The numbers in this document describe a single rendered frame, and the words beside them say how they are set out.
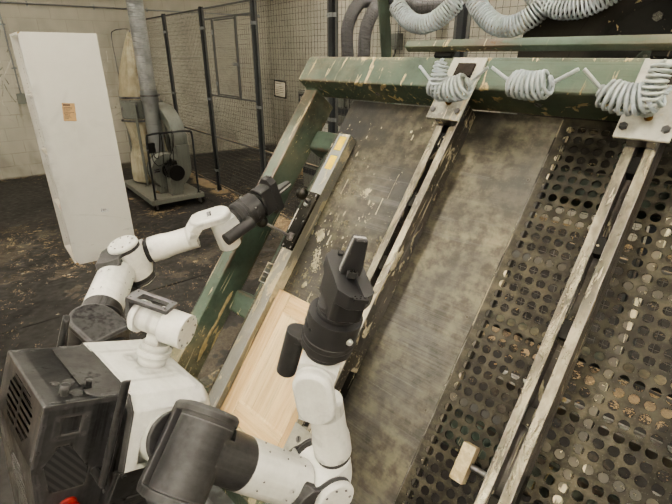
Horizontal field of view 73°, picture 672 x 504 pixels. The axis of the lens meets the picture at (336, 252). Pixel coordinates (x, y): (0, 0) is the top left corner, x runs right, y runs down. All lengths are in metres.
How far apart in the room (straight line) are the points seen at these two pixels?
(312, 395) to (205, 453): 0.18
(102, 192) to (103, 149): 0.41
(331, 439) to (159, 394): 0.31
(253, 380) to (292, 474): 0.58
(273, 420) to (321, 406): 0.59
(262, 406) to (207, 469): 0.63
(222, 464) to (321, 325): 0.27
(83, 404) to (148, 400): 0.10
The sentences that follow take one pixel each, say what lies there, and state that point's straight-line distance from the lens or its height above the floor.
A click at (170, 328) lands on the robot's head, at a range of 0.88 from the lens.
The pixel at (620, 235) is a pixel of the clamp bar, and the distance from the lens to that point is 1.06.
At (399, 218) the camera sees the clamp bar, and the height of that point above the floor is 1.48.
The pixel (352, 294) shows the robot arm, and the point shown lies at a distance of 0.63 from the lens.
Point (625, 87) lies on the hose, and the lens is 1.06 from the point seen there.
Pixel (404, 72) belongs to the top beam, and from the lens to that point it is 1.46.
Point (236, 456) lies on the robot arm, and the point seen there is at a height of 1.30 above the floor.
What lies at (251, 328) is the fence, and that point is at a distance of 1.44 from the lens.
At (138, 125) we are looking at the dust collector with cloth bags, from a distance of 6.90.
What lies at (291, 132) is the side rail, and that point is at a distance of 1.67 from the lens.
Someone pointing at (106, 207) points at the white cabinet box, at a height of 0.52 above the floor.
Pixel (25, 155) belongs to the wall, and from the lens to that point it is 9.25.
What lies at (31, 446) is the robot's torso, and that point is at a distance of 0.85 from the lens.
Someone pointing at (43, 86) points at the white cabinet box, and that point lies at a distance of 4.74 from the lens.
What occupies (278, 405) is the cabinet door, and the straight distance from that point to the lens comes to 1.35.
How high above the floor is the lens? 1.88
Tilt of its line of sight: 24 degrees down
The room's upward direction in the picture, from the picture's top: straight up
